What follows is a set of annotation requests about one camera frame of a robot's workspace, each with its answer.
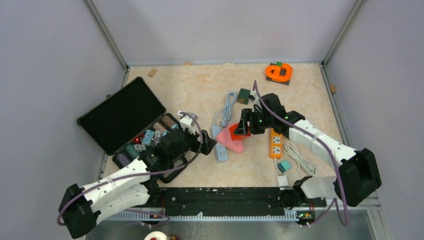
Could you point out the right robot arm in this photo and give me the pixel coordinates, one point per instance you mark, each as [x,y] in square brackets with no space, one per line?
[356,171]

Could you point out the small wooden block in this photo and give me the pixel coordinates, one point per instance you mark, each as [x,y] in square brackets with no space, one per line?
[152,72]

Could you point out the black poker chip case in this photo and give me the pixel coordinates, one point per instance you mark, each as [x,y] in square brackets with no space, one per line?
[118,123]

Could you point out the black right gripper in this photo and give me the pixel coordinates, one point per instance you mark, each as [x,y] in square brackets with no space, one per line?
[247,115]

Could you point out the orange power strip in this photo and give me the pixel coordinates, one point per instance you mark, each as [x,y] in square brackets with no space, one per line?
[275,145]

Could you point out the poker chip stack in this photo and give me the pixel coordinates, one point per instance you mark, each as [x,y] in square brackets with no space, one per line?
[148,137]

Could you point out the light blue power strip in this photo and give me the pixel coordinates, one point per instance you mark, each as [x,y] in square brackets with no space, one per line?
[221,154]

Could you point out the white plug adapter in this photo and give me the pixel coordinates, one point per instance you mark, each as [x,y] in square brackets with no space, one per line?
[282,181]

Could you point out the wooden block at right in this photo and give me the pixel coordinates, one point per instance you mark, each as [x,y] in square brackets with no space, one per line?
[332,88]

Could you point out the red cube socket adapter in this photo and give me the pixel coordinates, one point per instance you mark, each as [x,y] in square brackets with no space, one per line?
[238,132]

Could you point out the pink triangular power strip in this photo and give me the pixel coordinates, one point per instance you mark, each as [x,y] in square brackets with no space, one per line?
[224,138]

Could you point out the dark square base plate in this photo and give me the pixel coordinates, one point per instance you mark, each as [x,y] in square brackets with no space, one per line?
[281,81]

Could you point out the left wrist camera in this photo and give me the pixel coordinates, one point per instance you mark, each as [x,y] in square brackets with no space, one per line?
[187,122]

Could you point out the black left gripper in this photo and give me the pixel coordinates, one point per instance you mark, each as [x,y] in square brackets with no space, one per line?
[209,143]

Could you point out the teal cube adapter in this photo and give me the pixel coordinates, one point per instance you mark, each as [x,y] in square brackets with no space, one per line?
[283,166]

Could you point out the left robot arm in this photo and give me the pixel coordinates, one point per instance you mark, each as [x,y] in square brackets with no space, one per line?
[82,208]

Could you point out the dark green cube adapter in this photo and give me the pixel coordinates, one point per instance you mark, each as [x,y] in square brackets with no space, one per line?
[243,96]

